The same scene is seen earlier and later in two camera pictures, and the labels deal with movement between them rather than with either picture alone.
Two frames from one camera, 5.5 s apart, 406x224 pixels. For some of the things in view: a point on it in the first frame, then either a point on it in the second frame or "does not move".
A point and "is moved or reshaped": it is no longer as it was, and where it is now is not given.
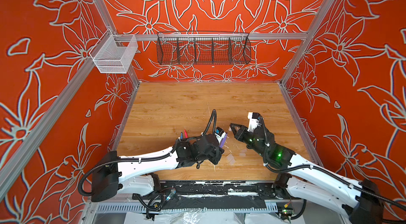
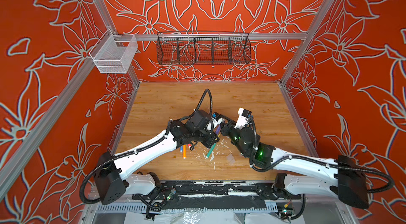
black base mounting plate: (210, 195) does not move
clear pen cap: (230, 159) does not move
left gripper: (219, 151) -> (212, 136)
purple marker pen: (223, 141) is moved or reshaped
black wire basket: (191, 48) does not move
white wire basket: (112, 53) does not move
